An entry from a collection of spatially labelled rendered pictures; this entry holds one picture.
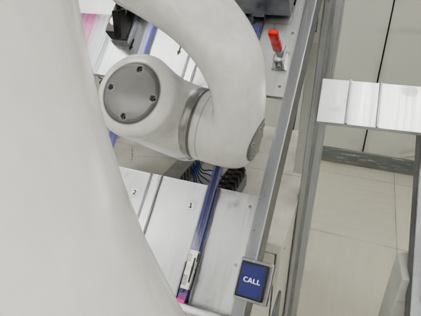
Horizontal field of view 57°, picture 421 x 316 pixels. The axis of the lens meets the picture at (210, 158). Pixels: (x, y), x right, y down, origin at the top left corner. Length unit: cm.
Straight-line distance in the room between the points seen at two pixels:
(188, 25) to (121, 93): 10
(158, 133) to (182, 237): 31
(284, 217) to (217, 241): 38
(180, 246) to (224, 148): 32
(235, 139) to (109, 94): 13
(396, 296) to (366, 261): 127
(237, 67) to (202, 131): 8
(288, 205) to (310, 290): 71
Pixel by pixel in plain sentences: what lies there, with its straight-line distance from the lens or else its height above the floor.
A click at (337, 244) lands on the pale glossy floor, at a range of 194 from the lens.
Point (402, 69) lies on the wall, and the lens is 242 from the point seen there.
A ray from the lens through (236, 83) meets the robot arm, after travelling 33.
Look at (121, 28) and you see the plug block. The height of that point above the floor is 109.
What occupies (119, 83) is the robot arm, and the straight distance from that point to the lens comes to 39.
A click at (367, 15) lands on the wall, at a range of 236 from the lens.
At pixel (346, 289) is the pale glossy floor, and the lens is 174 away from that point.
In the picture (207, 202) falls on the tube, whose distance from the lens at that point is 64.
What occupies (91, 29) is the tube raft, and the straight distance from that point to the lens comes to 91.
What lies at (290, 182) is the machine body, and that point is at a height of 62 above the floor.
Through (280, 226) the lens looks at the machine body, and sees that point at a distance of 97.
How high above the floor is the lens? 121
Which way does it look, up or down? 28 degrees down
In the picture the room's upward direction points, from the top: straight up
